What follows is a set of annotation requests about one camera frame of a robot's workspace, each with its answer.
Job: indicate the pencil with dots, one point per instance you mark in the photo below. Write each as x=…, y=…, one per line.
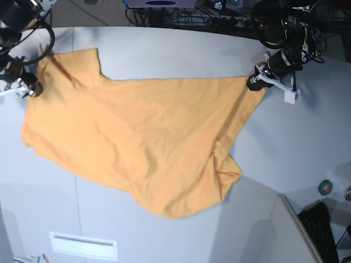
x=45, y=259

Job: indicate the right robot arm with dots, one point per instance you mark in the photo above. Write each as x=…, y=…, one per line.
x=16, y=18

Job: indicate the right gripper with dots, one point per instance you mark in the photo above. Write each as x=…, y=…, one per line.
x=18, y=80

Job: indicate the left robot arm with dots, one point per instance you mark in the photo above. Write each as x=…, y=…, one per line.
x=294, y=31

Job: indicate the orange t-shirt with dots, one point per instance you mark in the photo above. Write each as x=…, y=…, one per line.
x=166, y=142

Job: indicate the green tape roll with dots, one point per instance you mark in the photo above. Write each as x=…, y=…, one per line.
x=325, y=187

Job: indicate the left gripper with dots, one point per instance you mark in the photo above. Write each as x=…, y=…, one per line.
x=279, y=65

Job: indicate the white rectangular tray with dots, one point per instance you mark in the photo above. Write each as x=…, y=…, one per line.
x=84, y=247

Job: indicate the black power strip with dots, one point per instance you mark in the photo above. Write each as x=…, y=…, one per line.
x=230, y=23

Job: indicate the black keyboard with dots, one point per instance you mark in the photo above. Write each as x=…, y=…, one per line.
x=316, y=221

